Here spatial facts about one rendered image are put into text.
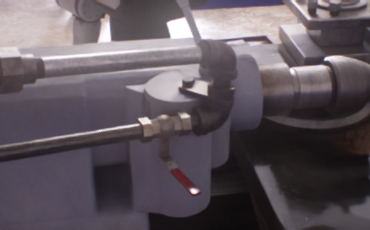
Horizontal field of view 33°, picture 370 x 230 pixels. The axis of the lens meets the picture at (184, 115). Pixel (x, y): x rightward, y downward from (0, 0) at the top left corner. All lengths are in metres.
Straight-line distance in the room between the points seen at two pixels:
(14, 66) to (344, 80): 0.50
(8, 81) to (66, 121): 0.22
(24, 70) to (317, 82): 0.47
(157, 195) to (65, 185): 0.12
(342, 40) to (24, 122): 0.62
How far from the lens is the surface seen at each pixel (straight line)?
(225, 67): 0.73
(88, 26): 1.63
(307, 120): 1.16
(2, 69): 0.61
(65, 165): 0.84
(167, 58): 0.68
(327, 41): 1.18
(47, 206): 0.85
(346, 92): 0.93
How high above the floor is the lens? 1.50
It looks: 29 degrees down
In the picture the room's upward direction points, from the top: straight up
